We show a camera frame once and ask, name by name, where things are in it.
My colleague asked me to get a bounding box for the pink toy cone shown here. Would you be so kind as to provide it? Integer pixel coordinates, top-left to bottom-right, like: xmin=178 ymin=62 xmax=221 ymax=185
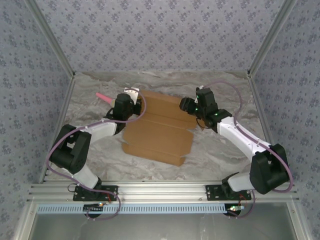
xmin=96 ymin=92 xmax=117 ymax=106

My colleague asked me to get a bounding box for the brown cardboard paper box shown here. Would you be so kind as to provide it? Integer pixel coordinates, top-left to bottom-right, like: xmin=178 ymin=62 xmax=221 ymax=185
xmin=121 ymin=89 xmax=197 ymax=167

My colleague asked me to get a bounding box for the small circuit board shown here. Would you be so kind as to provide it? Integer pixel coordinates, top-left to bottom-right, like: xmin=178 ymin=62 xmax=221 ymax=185
xmin=226 ymin=204 xmax=245 ymax=214
xmin=83 ymin=203 xmax=105 ymax=213

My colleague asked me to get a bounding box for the aluminium side rail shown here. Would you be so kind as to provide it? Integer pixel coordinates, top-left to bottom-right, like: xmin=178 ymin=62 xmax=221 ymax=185
xmin=38 ymin=72 xmax=77 ymax=185
xmin=247 ymin=72 xmax=286 ymax=182

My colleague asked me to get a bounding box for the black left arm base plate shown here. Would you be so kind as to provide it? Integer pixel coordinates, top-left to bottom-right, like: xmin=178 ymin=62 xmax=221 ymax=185
xmin=72 ymin=184 xmax=119 ymax=202

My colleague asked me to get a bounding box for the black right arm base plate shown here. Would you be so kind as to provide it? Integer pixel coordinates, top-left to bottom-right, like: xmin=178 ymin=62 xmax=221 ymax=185
xmin=204 ymin=184 xmax=253 ymax=202

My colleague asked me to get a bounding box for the aluminium frame post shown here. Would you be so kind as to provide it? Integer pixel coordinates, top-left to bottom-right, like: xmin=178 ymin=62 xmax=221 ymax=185
xmin=24 ymin=0 xmax=76 ymax=79
xmin=246 ymin=0 xmax=298 ymax=78

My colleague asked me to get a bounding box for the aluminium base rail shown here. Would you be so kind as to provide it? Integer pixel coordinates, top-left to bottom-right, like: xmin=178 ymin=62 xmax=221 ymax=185
xmin=26 ymin=181 xmax=300 ymax=203

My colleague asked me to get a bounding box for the slotted grey cable duct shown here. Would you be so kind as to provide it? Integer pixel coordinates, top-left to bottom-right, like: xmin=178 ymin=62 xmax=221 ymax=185
xmin=36 ymin=203 xmax=285 ymax=215

